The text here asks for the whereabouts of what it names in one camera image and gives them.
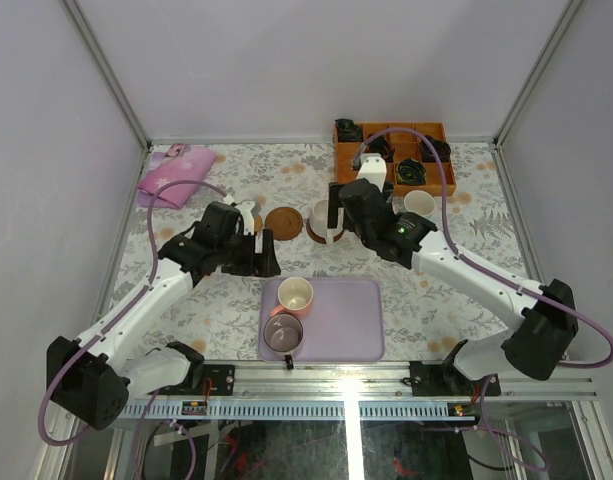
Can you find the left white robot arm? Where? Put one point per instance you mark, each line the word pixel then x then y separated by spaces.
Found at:
pixel 93 376

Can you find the orange compartment box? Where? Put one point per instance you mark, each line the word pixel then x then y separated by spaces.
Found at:
pixel 397 146

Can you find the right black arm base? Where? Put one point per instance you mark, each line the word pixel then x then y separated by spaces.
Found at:
pixel 440 380

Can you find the dark brown saucer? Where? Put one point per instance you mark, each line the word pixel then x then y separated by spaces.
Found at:
pixel 286 223
pixel 321 240

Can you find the purple mug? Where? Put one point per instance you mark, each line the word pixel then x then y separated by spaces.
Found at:
pixel 283 334

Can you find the pink folded cloth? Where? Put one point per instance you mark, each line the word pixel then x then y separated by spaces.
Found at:
pixel 179 162

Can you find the light blue mug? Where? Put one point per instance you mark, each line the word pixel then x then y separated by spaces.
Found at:
pixel 420 203

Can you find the blue slotted cable duct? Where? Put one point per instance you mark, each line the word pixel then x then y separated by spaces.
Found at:
pixel 292 410

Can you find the aluminium front rail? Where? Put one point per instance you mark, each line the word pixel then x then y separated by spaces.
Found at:
pixel 383 381

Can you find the black bundle far left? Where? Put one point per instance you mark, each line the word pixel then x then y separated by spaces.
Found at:
pixel 348 131

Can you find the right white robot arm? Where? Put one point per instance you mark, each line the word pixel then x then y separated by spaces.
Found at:
pixel 536 335

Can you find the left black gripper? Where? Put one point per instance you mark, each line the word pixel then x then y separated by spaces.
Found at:
pixel 253 261

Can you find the lilac plastic tray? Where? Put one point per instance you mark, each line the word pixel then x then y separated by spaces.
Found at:
pixel 345 324

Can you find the pink mug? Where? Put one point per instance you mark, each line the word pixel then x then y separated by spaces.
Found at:
pixel 295 296

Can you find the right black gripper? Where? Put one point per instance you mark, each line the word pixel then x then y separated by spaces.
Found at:
pixel 334 203

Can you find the dark brown middle saucer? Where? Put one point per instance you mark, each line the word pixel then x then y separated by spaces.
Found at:
pixel 321 240

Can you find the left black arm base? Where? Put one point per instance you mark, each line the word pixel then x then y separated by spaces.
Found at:
pixel 208 380

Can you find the light wooden coaster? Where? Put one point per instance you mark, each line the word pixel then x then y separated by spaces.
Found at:
pixel 258 224

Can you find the dark brown left saucer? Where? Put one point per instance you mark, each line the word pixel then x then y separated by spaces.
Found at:
pixel 286 223

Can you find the cream white mug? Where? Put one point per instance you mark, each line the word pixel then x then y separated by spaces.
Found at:
pixel 318 220

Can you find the black bundle right compartment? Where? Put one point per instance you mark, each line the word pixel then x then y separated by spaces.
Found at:
pixel 442 148

